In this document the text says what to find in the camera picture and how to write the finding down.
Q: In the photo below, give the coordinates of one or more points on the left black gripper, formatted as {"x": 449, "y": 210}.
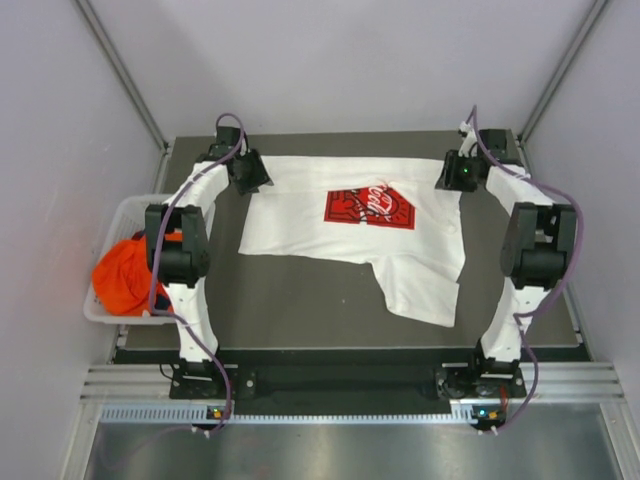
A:
{"x": 259, "y": 175}

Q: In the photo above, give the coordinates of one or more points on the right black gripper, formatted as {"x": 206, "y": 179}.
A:
{"x": 448, "y": 179}

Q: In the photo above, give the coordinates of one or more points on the white t-shirt red print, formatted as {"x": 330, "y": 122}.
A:
{"x": 381, "y": 211}

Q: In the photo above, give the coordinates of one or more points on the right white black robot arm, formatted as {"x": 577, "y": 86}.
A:
{"x": 535, "y": 254}

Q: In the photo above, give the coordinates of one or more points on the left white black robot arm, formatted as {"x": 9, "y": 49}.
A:
{"x": 208, "y": 179}

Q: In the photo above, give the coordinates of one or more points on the orange t-shirt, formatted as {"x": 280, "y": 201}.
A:
{"x": 122, "y": 279}

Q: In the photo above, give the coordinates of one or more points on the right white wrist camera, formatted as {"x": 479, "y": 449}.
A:
{"x": 470, "y": 142}

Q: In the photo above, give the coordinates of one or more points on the left aluminium corner post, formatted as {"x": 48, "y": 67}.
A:
{"x": 114, "y": 59}

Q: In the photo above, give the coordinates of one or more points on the aluminium corner post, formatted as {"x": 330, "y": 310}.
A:
{"x": 577, "y": 41}
{"x": 114, "y": 59}

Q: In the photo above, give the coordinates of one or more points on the right aluminium corner post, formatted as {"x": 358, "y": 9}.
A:
{"x": 577, "y": 41}

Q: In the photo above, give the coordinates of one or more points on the aluminium frame rail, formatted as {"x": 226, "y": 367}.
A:
{"x": 559, "y": 382}

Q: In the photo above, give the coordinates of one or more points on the grey slotted cable duct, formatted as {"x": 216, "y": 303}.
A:
{"x": 210, "y": 414}

